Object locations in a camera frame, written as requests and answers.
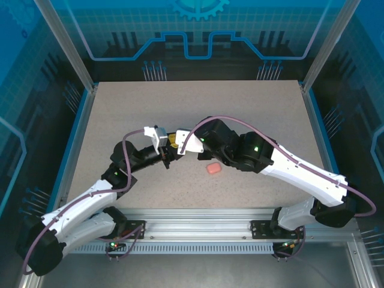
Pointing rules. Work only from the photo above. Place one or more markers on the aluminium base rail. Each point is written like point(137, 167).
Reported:
point(195, 223)

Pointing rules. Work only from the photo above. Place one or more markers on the blue aluminium side rail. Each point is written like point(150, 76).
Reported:
point(76, 144)
point(318, 120)

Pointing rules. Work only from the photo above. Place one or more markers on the aluminium frame post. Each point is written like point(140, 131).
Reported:
point(330, 45)
point(69, 48)

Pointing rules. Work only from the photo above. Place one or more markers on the aluminium lower frame beam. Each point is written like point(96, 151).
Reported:
point(30, 282)
point(358, 264)

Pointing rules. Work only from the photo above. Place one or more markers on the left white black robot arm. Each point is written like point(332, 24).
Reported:
point(81, 204)

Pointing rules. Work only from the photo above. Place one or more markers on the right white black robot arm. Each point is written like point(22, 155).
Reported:
point(300, 177)

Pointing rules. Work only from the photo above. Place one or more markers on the pink earbud charging case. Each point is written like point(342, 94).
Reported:
point(213, 168)

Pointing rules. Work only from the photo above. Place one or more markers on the small circuit board with LEDs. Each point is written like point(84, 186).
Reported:
point(285, 246)
point(114, 245)

